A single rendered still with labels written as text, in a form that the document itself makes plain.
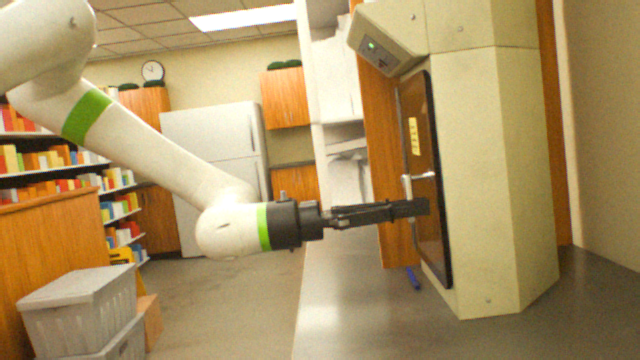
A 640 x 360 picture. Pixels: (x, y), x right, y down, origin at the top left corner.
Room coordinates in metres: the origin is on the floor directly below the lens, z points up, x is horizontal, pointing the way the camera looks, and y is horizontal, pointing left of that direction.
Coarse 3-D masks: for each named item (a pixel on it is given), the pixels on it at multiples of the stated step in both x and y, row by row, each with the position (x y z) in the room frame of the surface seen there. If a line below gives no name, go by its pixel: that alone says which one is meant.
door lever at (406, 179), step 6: (408, 174) 0.87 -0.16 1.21; (414, 174) 0.87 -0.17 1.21; (420, 174) 0.87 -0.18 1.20; (426, 174) 0.87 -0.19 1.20; (402, 180) 0.87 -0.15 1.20; (408, 180) 0.86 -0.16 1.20; (414, 180) 0.87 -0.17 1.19; (408, 186) 0.86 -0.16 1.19; (408, 192) 0.86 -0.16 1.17; (408, 198) 0.86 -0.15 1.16
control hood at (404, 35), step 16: (384, 0) 0.82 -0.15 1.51; (400, 0) 0.82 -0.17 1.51; (416, 0) 0.82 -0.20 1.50; (368, 16) 0.82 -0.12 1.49; (384, 16) 0.82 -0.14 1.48; (400, 16) 0.82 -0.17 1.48; (416, 16) 0.82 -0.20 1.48; (352, 32) 0.98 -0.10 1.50; (368, 32) 0.89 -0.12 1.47; (384, 32) 0.82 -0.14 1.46; (400, 32) 0.82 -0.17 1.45; (416, 32) 0.82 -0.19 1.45; (352, 48) 1.12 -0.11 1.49; (400, 48) 0.84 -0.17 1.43; (416, 48) 0.82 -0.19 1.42; (400, 64) 0.94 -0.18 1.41
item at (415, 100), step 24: (408, 96) 0.99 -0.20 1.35; (408, 120) 1.02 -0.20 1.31; (432, 120) 0.83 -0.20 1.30; (408, 144) 1.06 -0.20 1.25; (432, 144) 0.83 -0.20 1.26; (408, 168) 1.09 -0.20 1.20; (432, 168) 0.84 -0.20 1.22; (432, 192) 0.86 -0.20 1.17; (432, 216) 0.89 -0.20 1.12; (432, 240) 0.91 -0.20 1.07; (432, 264) 0.94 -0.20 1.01
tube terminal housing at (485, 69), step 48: (432, 0) 0.82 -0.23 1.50; (480, 0) 0.82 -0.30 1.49; (528, 0) 0.93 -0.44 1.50; (432, 48) 0.82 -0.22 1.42; (480, 48) 0.82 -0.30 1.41; (528, 48) 0.92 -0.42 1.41; (480, 96) 0.82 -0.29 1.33; (528, 96) 0.90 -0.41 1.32; (480, 144) 0.82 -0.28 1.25; (528, 144) 0.89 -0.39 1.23; (480, 192) 0.82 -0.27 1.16; (528, 192) 0.87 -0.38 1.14; (480, 240) 0.82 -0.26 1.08; (528, 240) 0.86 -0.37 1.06; (480, 288) 0.82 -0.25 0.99; (528, 288) 0.85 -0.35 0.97
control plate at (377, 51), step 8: (368, 40) 0.94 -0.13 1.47; (360, 48) 1.06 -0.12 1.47; (376, 48) 0.96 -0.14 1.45; (384, 48) 0.92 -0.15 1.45; (368, 56) 1.07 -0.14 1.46; (376, 56) 1.02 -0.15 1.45; (392, 56) 0.92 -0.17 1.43; (376, 64) 1.09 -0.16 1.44; (384, 64) 1.04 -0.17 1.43; (392, 64) 0.98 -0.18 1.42
